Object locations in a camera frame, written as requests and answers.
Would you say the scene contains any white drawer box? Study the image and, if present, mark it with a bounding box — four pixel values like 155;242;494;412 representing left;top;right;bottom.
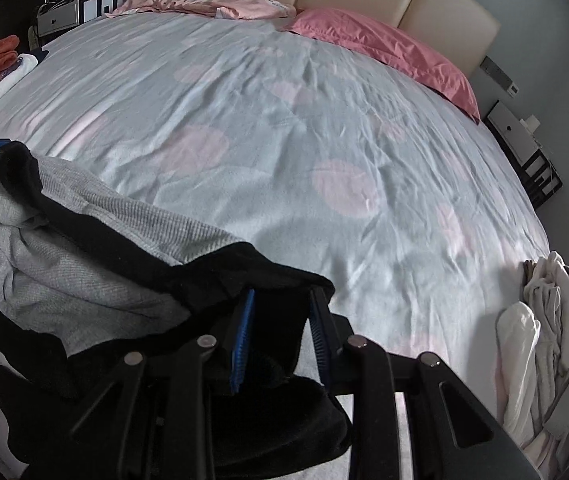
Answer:
37;5;82;36

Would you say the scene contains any white folded cloth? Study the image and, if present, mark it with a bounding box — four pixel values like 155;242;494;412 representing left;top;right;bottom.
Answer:
0;52;40;132

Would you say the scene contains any wall switch panel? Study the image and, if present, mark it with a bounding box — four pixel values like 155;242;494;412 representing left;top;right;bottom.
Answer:
479;56;521;97

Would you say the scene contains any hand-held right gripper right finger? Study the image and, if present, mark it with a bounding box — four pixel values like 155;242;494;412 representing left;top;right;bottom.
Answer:
309;287;540;480

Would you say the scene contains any white crumpled garment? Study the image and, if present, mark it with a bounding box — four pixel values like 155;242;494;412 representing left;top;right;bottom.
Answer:
495;302;541;437

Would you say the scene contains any dark pink pillow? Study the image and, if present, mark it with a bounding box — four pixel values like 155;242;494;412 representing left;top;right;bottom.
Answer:
284;7;481;125

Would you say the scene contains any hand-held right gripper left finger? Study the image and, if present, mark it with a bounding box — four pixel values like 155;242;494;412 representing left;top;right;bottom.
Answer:
24;289;256;480

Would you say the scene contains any light grey crumpled garment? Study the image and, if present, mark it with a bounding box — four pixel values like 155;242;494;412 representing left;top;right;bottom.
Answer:
521;251;569;432

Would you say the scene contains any bed with dotted sheet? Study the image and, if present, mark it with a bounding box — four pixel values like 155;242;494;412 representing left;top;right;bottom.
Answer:
0;5;553;480

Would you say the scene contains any black and white nightstand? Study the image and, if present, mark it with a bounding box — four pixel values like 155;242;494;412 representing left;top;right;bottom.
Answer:
37;0;130;37
485;100;563;209

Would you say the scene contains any black and grey shirt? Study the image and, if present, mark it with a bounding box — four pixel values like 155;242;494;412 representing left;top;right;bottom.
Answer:
0;142;353;480

